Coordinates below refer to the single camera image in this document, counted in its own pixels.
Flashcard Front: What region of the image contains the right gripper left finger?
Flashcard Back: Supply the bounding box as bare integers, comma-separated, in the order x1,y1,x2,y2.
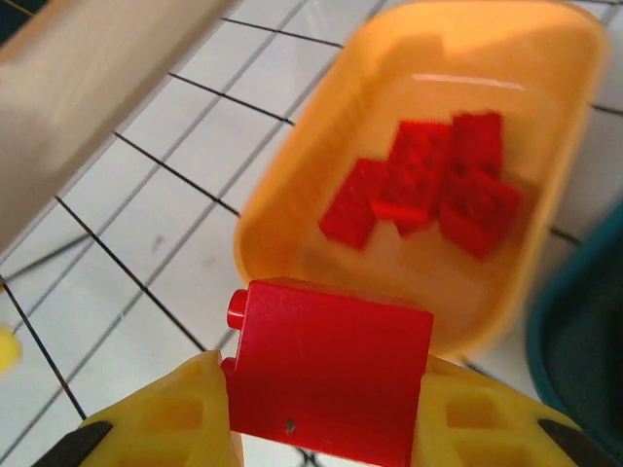
36,349,245,467

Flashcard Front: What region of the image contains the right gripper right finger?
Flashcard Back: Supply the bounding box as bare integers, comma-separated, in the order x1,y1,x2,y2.
410,356,623,467

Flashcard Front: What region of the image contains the red sloped lego brick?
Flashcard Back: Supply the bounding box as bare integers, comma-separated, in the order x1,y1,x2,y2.
221,276,435,467

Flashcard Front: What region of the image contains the small red lego brick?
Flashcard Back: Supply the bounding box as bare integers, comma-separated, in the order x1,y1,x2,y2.
437,167,525,262
450,111,505,176

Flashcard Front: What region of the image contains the red lego plate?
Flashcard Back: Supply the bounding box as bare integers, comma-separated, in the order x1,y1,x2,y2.
372,120,454,237
319,158,390,250

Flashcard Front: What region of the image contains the teal plastic container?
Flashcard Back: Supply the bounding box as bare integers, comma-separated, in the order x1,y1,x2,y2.
525,198,623,432

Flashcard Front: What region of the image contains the yellow black screwdriver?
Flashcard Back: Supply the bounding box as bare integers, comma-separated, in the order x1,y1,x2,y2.
0,323,23,375

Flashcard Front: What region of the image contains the orange plastic container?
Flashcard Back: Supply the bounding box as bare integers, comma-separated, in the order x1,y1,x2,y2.
233,0,612,364

